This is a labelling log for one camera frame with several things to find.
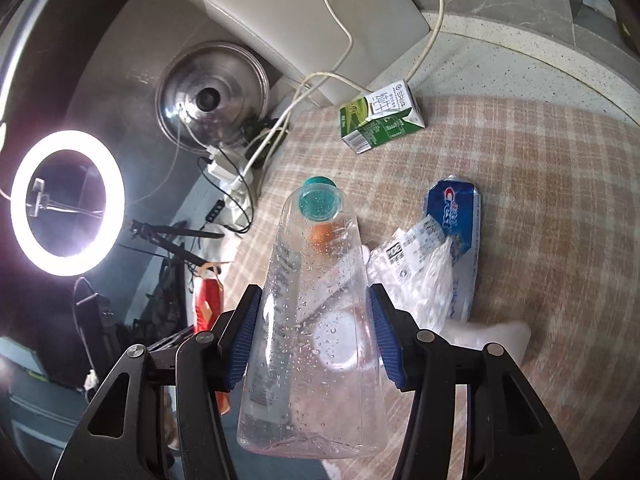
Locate black tripod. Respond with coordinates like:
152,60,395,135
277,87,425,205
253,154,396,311
129,220,224,266

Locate white cloth under tablecloth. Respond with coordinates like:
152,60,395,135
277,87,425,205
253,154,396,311
440,321,532,365

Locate white cutting board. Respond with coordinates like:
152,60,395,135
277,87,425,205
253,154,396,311
204,0,428,87

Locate white power cable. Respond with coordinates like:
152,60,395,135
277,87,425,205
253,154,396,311
240,0,446,176

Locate red paper bag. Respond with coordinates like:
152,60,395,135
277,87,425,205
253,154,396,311
192,262,232,416

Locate clear plastic bottle teal cap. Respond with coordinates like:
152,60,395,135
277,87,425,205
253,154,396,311
236,177,387,460

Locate white power strip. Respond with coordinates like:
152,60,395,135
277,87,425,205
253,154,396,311
206,146,256,234

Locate stainless steel pot lid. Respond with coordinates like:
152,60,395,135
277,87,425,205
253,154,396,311
154,41,270,154

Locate green white milk carton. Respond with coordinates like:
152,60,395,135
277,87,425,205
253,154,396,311
340,79,425,154

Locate white plastic bag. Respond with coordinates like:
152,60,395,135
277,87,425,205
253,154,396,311
367,216,454,333

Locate black inline cable controller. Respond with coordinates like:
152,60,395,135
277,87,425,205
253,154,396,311
205,200,226,223

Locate pink plaid tablecloth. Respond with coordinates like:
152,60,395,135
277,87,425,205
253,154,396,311
219,95,640,480

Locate white ring light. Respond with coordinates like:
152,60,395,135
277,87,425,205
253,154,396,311
10,130,126,276

